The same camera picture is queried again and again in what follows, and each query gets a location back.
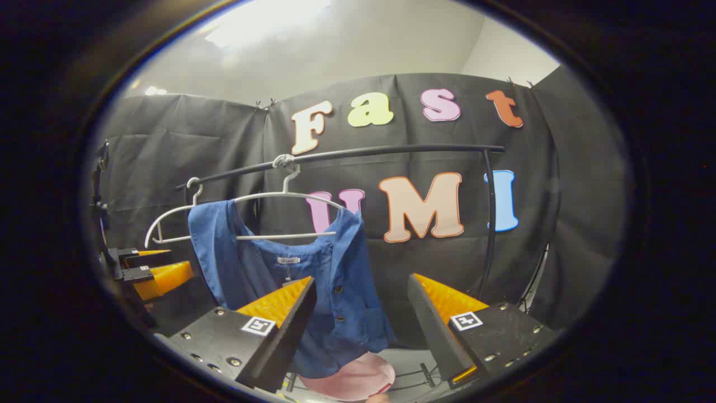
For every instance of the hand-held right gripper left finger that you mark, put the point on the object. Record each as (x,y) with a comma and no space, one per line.
(291,330)

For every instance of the pink laundry hamper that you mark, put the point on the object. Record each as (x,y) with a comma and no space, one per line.
(352,378)

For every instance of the black backdrop cloth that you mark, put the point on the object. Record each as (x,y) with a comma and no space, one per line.
(391,263)

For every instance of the blue button shirt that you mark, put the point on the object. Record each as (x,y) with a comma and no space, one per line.
(335,313)

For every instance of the black metal clothes rack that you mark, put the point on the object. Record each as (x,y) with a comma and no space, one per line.
(391,150)

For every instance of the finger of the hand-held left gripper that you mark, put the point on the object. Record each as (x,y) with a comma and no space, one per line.
(137,273)
(126,253)

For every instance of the black backdrop clip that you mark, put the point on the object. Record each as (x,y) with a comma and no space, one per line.
(264,104)
(512,81)

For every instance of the white clothes hanger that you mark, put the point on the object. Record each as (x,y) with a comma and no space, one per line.
(173,239)
(263,196)

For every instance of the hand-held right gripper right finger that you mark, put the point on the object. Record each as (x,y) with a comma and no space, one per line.
(430,324)

